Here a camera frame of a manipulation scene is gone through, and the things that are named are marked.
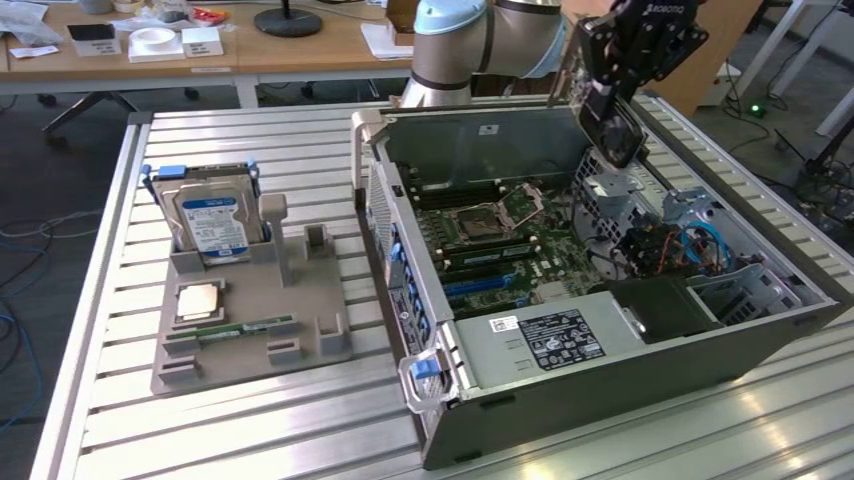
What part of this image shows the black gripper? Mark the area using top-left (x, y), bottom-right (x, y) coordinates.
top-left (574, 0), bottom-right (710, 99)

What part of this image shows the wooden cabinet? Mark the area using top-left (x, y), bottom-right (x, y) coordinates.
top-left (586, 0), bottom-right (767, 116)

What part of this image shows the metal drive cage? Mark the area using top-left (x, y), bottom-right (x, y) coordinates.
top-left (573, 147), bottom-right (669, 236)

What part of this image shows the metal socket cover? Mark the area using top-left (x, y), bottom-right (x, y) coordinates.
top-left (497, 182), bottom-right (546, 226)

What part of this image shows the stack of white papers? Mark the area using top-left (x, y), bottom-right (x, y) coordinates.
top-left (360, 22), bottom-right (416, 61)

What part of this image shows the green motherboard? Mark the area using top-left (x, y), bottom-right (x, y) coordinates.
top-left (393, 159), bottom-right (616, 321)

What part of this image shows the CPU socket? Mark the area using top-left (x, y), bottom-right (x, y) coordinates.
top-left (453, 207), bottom-right (516, 246)

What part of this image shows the green RAM stick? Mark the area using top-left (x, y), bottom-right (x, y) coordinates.
top-left (166, 313), bottom-right (297, 341)
top-left (444, 242), bottom-right (540, 269)

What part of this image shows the metal disk bay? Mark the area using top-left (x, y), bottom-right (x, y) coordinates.
top-left (686, 262), bottom-right (803, 326)

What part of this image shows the wooden desk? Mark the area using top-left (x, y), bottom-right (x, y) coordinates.
top-left (0, 0), bottom-right (429, 109)

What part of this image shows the blue expansion slot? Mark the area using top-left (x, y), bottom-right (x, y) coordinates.
top-left (444, 272), bottom-right (520, 299)

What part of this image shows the black round lamp base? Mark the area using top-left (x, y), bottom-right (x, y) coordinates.
top-left (253, 0), bottom-right (326, 37)

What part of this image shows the grey power supply unit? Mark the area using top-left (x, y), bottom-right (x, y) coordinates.
top-left (453, 292), bottom-right (649, 389)

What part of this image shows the plain white box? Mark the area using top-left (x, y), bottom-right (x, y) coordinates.
top-left (181, 27), bottom-right (226, 59)

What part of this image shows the grey parts rack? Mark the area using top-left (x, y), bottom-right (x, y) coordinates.
top-left (150, 194), bottom-right (356, 396)

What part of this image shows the open grey PC case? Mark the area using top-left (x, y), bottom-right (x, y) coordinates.
top-left (352, 89), bottom-right (844, 471)

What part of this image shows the white box with tape roll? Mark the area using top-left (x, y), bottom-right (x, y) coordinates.
top-left (126, 27), bottom-right (187, 64)

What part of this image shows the hard disk with blue carrier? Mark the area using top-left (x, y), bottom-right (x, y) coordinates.
top-left (141, 158), bottom-right (262, 266)

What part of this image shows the white box with black top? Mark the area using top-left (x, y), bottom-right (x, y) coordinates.
top-left (67, 23), bottom-right (123, 57)

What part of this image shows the silver CPU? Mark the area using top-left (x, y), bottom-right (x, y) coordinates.
top-left (174, 284), bottom-right (223, 320)

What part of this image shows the clear plastic bag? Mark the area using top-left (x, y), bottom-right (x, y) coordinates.
top-left (0, 2), bottom-right (66, 46)

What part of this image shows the blue wire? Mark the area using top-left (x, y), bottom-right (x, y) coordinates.
top-left (686, 219), bottom-right (736, 276)

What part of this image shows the white floor cable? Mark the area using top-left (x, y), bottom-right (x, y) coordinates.
top-left (0, 209), bottom-right (102, 239)

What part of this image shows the blue floor cable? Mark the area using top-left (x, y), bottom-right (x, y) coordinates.
top-left (0, 239), bottom-right (49, 431)

